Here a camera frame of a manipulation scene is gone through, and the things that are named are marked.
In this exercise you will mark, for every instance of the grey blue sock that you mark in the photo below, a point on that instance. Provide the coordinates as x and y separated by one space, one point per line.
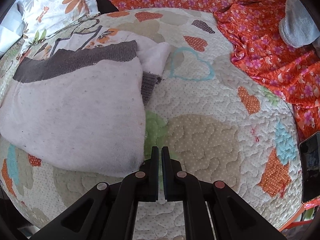
297 28

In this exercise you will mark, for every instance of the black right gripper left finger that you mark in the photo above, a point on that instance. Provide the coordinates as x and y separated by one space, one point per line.
122 199

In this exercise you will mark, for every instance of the heart patterned quilted bedspread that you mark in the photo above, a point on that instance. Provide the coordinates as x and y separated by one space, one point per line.
218 122

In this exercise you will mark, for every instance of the white floral leaf pillow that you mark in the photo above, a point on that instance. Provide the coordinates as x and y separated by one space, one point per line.
43 18

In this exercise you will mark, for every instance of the red floral bed sheet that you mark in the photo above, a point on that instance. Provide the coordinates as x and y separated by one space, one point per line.
252 27

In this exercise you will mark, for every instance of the black smartphone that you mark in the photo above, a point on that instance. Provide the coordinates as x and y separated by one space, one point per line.
309 157

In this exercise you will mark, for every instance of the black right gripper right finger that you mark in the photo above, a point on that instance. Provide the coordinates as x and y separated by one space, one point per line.
180 186

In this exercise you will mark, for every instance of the pale pink grey-trimmed sweater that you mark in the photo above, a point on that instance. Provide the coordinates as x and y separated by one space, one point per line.
82 106

